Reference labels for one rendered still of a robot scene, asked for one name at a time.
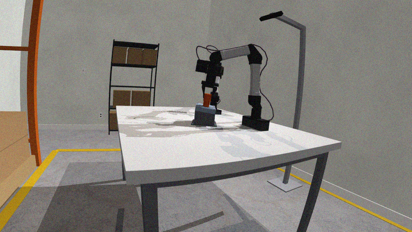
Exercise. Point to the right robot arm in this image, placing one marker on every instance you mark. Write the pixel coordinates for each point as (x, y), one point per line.
(215, 97)

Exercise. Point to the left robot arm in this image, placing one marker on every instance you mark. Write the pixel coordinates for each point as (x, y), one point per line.
(255, 60)

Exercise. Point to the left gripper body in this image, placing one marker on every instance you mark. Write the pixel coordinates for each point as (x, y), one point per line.
(210, 81)

